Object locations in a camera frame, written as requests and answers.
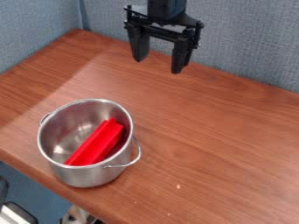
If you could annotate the red rectangular block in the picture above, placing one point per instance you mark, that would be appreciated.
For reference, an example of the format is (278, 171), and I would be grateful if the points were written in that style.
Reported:
(97, 145)

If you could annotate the metal pot with handles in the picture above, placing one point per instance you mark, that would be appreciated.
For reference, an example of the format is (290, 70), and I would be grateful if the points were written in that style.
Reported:
(64, 129)

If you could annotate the white object under table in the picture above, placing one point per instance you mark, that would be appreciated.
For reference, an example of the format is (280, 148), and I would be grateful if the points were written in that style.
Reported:
(79, 216)

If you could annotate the black and white chair part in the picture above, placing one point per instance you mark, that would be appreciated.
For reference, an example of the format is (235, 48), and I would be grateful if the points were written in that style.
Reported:
(12, 214)

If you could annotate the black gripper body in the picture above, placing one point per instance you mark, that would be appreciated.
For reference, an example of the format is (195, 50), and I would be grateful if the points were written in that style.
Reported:
(162, 19)

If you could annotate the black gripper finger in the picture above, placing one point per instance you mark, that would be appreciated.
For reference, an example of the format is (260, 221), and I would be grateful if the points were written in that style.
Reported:
(139, 42)
(182, 53)

